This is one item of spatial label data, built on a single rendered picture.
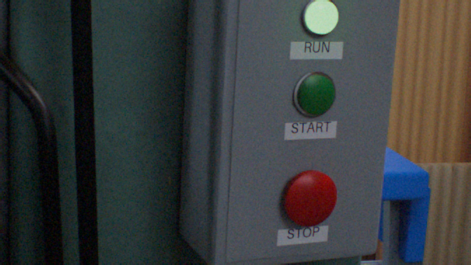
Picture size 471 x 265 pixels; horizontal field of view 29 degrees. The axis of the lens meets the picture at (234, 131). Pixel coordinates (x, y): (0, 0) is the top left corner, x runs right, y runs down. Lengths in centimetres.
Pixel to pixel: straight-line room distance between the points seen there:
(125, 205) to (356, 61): 15
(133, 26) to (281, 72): 9
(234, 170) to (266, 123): 3
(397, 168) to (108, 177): 88
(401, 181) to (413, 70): 65
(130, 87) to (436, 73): 151
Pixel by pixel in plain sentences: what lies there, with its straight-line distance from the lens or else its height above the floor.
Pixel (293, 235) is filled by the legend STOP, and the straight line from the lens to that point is 49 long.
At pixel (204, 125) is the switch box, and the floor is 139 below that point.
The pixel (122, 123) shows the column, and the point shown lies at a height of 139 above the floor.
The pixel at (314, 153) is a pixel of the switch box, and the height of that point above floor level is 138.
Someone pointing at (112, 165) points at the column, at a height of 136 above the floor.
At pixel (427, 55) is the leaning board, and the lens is 195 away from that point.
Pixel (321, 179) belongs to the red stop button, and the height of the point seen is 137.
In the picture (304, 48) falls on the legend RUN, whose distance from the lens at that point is 46.
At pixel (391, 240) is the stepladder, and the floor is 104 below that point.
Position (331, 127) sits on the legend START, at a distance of 48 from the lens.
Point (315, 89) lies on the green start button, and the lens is 46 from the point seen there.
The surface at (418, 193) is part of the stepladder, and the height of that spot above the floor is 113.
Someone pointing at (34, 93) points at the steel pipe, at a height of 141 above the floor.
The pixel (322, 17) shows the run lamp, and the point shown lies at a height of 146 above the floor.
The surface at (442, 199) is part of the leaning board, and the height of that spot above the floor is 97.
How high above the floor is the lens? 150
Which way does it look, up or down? 13 degrees down
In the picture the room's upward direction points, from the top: 3 degrees clockwise
